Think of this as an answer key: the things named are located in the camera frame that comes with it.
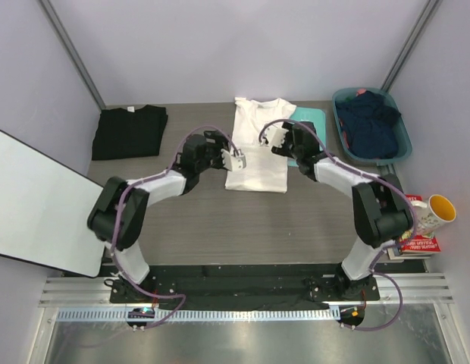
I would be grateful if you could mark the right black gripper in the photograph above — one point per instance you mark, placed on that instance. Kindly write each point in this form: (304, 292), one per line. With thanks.
(282, 150)

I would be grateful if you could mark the red book stack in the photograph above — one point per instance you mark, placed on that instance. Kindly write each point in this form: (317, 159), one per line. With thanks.
(418, 246)

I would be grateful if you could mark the dark blue clothes pile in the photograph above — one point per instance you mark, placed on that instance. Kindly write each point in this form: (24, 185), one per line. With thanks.
(367, 124)

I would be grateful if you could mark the white printed t shirt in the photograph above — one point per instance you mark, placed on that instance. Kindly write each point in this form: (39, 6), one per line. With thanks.
(264, 171)

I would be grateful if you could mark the white board panel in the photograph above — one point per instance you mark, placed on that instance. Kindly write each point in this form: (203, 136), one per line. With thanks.
(44, 207)

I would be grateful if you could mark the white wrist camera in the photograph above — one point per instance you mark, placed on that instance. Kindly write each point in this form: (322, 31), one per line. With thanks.
(233, 162)
(273, 136)

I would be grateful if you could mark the folded black t shirt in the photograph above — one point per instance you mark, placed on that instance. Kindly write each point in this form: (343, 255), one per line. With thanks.
(124, 134)

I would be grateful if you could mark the white yellow floral mug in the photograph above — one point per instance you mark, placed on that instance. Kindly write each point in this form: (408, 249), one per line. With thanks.
(432, 214)

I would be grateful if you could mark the aluminium rail frame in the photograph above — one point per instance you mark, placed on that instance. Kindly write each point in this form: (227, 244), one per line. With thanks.
(249, 314)

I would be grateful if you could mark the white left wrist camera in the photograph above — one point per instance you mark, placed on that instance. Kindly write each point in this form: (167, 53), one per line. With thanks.
(233, 162)

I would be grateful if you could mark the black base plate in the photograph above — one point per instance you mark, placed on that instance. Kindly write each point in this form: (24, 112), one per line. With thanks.
(240, 287)

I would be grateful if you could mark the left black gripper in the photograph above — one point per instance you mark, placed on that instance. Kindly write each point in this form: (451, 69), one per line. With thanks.
(221, 142)

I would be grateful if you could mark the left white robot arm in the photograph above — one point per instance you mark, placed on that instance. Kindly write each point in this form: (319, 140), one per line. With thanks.
(119, 212)

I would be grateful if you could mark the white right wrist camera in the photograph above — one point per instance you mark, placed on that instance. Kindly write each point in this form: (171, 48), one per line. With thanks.
(273, 136)

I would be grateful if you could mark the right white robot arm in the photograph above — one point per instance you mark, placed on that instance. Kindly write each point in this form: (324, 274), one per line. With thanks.
(381, 211)

